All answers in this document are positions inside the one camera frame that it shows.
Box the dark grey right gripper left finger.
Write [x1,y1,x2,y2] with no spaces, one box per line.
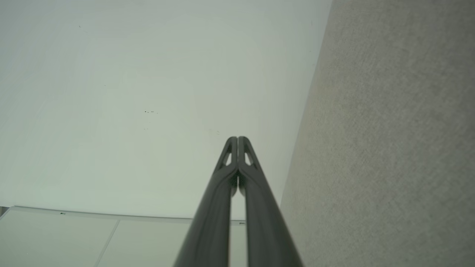
[174,136,238,267]

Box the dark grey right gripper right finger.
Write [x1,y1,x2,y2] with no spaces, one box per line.
[238,136,304,267]

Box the grey fabric sofa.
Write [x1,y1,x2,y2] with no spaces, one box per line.
[279,0,475,267]

